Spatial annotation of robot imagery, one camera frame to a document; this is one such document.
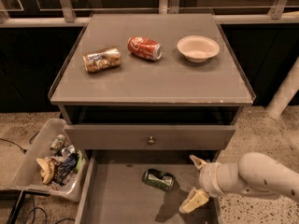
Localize blue floor cable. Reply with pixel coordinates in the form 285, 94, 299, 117
21, 193, 76, 224

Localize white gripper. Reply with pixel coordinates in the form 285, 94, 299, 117
179, 155, 241, 214

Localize black floor cable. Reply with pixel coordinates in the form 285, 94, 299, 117
0, 130, 41, 155

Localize green soda can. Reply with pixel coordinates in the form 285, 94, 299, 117
143, 169, 175, 191

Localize dark snack packet in bin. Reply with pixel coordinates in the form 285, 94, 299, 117
53, 154, 78, 186

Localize metal window railing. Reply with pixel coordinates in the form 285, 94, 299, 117
0, 0, 299, 28

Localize yellow crumpled bag in bin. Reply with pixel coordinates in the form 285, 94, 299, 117
36, 158, 55, 185

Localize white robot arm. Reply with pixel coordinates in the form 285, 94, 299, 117
179, 152, 299, 214

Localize grey open middle drawer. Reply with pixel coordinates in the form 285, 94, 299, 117
75, 150, 220, 224

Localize red cola can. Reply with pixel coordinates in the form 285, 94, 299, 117
127, 36, 162, 62

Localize grey top drawer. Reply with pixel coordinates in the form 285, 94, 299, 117
64, 124, 235, 150

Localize grey cabinet counter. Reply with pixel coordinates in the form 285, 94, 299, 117
49, 14, 255, 120

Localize can in plastic bin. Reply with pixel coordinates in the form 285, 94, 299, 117
50, 134, 65, 153

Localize gold patterned can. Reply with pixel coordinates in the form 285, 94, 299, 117
82, 47, 121, 73

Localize round metal drawer knob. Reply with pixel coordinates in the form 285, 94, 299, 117
148, 136, 156, 146

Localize white paper bowl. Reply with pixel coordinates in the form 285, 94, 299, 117
177, 35, 220, 63

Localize clear plastic bin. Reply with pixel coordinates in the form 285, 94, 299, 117
1, 119, 88, 202

